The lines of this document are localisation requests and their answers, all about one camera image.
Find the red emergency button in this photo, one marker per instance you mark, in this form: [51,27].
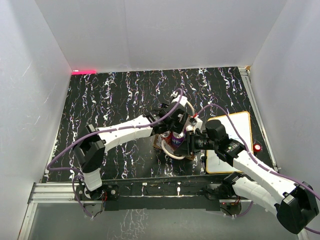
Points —
[257,148]

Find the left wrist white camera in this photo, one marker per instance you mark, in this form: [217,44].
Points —
[176,97]

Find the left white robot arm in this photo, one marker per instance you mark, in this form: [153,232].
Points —
[90,149]

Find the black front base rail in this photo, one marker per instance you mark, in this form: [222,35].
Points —
[171,193]

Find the wrist white camera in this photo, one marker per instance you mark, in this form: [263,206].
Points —
[176,97]
[193,123]

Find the purple Fanta can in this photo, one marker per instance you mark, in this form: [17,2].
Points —
[177,139]

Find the red cola can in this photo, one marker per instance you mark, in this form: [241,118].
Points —
[165,135]

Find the pink tape strip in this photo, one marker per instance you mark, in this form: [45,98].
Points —
[84,72]

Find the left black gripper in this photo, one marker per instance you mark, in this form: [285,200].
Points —
[177,126]

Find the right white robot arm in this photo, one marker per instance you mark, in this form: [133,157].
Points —
[293,204]

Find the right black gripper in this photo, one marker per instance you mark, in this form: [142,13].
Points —
[188,147]

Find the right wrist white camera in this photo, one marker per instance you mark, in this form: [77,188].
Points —
[193,123]

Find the aluminium frame rail right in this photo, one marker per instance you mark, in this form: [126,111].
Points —
[245,76]

